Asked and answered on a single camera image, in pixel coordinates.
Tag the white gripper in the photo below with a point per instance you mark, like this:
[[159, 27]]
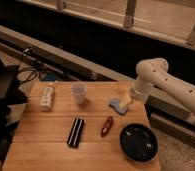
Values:
[[138, 92]]

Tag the clear plastic bottle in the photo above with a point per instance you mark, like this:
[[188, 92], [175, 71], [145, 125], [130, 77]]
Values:
[[47, 98]]

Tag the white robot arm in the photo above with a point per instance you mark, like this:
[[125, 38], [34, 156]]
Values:
[[153, 72]]

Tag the dark ceramic bowl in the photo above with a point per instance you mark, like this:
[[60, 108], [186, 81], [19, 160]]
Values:
[[138, 142]]

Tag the blue sponge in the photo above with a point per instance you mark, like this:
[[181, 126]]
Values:
[[114, 103]]

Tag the red pocket knife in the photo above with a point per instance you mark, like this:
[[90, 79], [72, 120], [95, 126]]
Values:
[[107, 126]]

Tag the clear plastic cup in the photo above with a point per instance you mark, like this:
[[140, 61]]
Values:
[[78, 90]]

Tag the black white striped box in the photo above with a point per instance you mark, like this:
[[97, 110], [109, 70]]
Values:
[[75, 133]]

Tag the black equipment stand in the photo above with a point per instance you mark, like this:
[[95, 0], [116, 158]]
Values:
[[10, 94]]

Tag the metal rail beam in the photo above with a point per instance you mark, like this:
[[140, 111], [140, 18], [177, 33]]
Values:
[[163, 105]]

